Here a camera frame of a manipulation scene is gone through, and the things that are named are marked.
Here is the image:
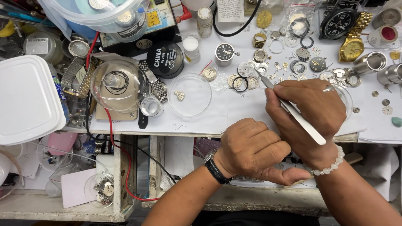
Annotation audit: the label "person's right hand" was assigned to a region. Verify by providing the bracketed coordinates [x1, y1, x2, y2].
[265, 78, 347, 170]

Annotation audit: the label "person's left hand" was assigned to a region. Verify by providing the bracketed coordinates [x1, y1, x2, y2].
[216, 118, 312, 186]

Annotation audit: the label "steel tweezers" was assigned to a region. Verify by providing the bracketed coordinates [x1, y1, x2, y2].
[254, 68, 327, 146]

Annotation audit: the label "clear glass dish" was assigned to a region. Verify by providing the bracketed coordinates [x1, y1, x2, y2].
[332, 83, 354, 122]

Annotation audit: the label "scatter of watch parts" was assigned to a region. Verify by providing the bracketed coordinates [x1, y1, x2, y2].
[227, 26, 362, 92]

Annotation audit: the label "dark grey watch dial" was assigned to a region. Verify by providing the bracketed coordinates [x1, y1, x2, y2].
[310, 56, 327, 73]

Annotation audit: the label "clear petri dish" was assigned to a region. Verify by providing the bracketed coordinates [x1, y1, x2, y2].
[167, 73, 213, 118]

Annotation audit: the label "gold wristwatch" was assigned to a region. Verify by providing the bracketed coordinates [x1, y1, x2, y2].
[338, 12, 374, 63]

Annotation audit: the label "steel cylinder holder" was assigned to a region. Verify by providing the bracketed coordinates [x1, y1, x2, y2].
[376, 63, 402, 86]
[352, 51, 388, 74]
[371, 8, 402, 30]

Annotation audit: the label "round watch movement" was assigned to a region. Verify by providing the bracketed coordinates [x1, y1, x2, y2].
[202, 67, 217, 82]

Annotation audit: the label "large black dial watch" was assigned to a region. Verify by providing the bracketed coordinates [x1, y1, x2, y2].
[318, 7, 359, 41]

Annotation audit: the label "black dial watch case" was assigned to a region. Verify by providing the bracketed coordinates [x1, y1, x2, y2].
[214, 42, 241, 68]

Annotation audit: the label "gold watch dial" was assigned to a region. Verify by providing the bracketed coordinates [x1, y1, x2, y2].
[256, 10, 273, 29]

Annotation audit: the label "small white plastic bottle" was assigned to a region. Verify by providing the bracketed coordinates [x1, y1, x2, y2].
[183, 36, 201, 64]

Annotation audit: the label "black round tin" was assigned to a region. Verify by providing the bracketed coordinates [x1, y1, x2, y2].
[146, 40, 185, 79]

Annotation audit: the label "printed paper note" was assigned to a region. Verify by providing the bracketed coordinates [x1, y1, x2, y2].
[217, 0, 245, 23]

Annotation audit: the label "glass vial white cap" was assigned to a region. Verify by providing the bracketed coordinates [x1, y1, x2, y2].
[197, 6, 213, 38]

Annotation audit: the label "glass dome cover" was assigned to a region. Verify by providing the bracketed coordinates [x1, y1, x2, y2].
[90, 59, 147, 113]

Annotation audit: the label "clear dish of parts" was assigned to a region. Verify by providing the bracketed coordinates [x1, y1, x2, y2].
[84, 172, 115, 208]

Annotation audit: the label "black tester device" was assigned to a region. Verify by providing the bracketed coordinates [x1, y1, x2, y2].
[99, 0, 182, 58]

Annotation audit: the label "pink paper sheet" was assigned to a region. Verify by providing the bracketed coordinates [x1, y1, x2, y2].
[60, 168, 98, 209]

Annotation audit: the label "pink plastic cup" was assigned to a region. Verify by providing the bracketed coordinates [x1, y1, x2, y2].
[47, 132, 78, 156]

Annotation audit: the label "blue label bottle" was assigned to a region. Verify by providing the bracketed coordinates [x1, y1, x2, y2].
[50, 63, 70, 123]

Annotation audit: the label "round steel case back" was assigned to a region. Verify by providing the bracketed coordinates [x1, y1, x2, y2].
[62, 33, 92, 59]

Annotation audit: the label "clear plastic bucket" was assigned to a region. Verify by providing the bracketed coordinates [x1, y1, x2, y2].
[40, 0, 150, 43]

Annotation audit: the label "white plastic container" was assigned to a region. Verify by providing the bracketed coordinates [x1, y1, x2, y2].
[0, 55, 67, 146]

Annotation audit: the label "clear labelled jar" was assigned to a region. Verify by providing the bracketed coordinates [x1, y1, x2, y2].
[23, 31, 65, 65]

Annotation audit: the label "black strap wristwatch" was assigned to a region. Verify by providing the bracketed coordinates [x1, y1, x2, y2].
[203, 148, 233, 185]

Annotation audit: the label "white bead bracelet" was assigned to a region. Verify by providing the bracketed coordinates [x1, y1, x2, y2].
[303, 144, 345, 176]

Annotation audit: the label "black rubber o-ring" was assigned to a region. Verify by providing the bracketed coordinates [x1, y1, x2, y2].
[231, 77, 249, 93]

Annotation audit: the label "black toothed ring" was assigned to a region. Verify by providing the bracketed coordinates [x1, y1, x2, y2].
[300, 36, 315, 49]

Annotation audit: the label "plastic bag with ring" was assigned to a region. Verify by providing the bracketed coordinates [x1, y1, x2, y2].
[287, 3, 316, 40]

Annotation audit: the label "gold signet ring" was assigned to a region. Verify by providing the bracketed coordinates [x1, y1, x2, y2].
[252, 33, 268, 49]

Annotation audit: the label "aluminium ring holder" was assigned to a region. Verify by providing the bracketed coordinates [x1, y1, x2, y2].
[140, 96, 164, 117]

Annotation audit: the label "black cable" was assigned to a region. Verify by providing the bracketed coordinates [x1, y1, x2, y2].
[212, 0, 263, 37]

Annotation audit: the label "black leather strap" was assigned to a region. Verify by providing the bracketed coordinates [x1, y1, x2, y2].
[138, 110, 149, 129]

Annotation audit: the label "steel mesh watch bracelet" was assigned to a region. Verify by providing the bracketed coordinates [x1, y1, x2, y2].
[139, 60, 169, 104]

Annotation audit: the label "red cable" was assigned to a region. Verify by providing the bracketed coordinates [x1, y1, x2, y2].
[85, 31, 161, 202]

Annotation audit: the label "wooden workbench drawer frame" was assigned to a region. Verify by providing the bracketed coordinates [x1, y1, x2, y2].
[0, 133, 365, 223]

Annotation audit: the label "two-tone watch bracelet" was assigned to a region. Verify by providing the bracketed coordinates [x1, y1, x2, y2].
[63, 56, 100, 99]

